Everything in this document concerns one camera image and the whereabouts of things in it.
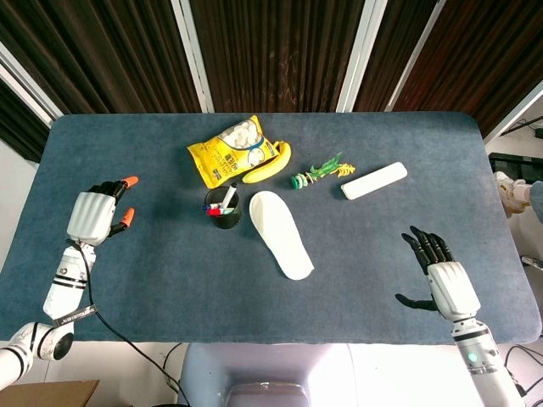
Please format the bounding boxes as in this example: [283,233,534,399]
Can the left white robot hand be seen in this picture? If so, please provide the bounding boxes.
[66,176,140,248]

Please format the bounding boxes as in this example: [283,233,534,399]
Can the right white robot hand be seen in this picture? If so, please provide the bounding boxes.
[395,226,482,322]

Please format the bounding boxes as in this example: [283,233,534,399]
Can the pale blue robot base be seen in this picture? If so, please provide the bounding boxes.
[177,342,368,407]

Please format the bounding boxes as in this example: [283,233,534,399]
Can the black pen cup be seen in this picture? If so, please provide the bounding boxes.
[204,187,243,231]

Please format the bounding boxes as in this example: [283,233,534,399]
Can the black capped white marker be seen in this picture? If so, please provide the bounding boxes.
[221,182,238,209]

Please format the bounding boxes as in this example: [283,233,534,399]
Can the blue table cloth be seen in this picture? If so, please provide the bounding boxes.
[0,111,543,345]

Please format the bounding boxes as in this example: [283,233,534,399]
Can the white sneaker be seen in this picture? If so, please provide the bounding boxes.
[494,170,534,220]

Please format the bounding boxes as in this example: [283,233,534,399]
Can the dark brown curtain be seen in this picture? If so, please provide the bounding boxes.
[0,78,52,164]
[188,0,366,114]
[389,0,543,137]
[354,0,438,114]
[0,0,203,115]

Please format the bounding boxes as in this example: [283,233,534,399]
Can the grey trouser leg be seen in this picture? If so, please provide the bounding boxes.
[528,180,543,224]

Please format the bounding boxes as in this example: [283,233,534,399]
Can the white rectangular case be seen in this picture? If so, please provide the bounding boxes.
[340,161,409,201]

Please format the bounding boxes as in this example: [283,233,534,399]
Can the black crate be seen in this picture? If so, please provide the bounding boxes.
[488,151,543,186]

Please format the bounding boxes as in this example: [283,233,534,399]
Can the yellow snack bag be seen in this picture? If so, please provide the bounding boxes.
[187,114,280,190]

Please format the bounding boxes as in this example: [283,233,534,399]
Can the green plastic leaf sprig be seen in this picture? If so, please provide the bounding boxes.
[308,151,343,178]

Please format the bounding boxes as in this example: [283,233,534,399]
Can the white slipper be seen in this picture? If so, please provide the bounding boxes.
[248,190,316,282]

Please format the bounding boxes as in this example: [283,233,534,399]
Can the cardboard box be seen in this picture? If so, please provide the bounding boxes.
[0,379,101,407]

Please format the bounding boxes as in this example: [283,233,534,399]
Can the yellow banana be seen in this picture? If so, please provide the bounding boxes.
[241,141,293,185]

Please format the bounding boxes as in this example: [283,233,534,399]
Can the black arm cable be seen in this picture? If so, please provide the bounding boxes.
[65,239,188,407]

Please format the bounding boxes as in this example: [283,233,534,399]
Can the black floor cables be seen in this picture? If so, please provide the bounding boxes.
[502,344,543,398]

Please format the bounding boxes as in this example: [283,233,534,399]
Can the white window frame bar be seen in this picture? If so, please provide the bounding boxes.
[171,0,216,114]
[337,0,388,114]
[0,42,64,128]
[483,80,543,148]
[383,0,446,113]

